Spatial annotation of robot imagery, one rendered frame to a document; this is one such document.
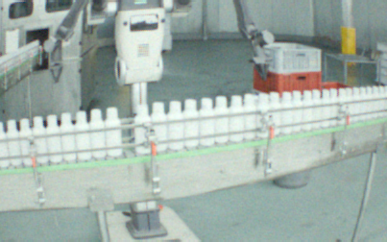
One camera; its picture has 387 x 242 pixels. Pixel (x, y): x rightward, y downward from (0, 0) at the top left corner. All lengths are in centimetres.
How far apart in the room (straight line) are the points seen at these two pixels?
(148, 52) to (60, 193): 91
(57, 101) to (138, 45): 328
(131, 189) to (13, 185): 49
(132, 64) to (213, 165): 69
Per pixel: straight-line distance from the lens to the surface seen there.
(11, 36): 541
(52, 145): 153
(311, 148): 194
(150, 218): 245
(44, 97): 536
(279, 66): 388
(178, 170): 165
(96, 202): 161
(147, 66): 216
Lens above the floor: 156
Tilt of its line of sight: 16 degrees down
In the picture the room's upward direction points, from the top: straight up
